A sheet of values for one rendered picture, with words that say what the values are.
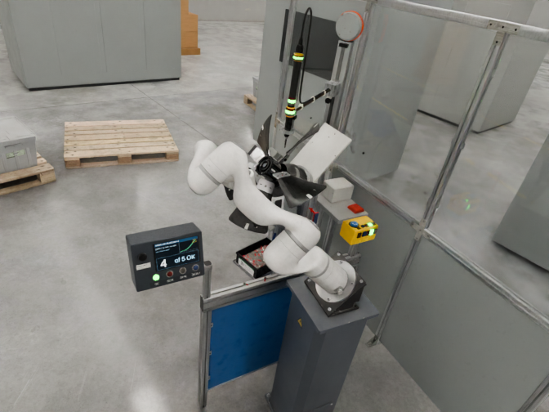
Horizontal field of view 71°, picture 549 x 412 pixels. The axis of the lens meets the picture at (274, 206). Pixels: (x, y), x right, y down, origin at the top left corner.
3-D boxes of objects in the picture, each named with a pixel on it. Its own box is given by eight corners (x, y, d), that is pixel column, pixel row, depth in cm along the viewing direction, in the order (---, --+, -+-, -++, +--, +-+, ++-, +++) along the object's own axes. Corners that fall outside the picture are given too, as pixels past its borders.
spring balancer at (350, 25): (336, 38, 231) (332, 38, 225) (341, 8, 222) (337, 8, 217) (361, 42, 226) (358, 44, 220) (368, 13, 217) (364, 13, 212)
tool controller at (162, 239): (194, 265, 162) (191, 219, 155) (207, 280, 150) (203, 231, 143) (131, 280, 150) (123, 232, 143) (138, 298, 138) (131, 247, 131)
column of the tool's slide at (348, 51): (296, 265, 326) (341, 38, 229) (304, 268, 323) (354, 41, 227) (292, 269, 321) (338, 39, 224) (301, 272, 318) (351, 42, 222)
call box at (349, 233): (361, 230, 209) (366, 214, 203) (373, 241, 202) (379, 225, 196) (338, 236, 202) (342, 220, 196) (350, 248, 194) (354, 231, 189)
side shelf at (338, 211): (335, 190, 273) (336, 185, 271) (367, 217, 247) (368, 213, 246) (306, 194, 262) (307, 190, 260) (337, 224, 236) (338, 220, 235)
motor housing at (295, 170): (271, 193, 233) (258, 183, 224) (296, 164, 231) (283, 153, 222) (290, 212, 217) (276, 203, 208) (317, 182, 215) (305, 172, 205)
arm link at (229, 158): (292, 259, 148) (323, 230, 147) (296, 269, 136) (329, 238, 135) (198, 166, 140) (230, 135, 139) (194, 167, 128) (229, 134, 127)
